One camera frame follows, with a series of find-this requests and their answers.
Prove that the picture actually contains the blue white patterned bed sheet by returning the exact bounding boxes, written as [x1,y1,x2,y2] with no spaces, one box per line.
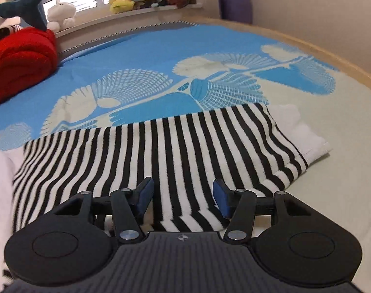
[0,25,371,252]

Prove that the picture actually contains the purple box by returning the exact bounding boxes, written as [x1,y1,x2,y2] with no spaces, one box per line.
[218,0,253,24]

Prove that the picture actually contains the red folded blanket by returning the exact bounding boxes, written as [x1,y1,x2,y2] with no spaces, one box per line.
[0,27,58,105]

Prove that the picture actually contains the white folded quilt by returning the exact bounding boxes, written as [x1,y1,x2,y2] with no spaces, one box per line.
[0,17,23,38]

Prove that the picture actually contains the black white striped garment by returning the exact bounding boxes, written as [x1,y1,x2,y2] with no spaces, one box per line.
[12,103,331,231]

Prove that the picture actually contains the dark teal shark plush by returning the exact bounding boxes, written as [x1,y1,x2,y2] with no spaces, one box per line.
[0,0,47,31]

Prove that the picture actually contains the white plush toy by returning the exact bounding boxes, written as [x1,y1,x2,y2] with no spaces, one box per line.
[47,3,77,33]

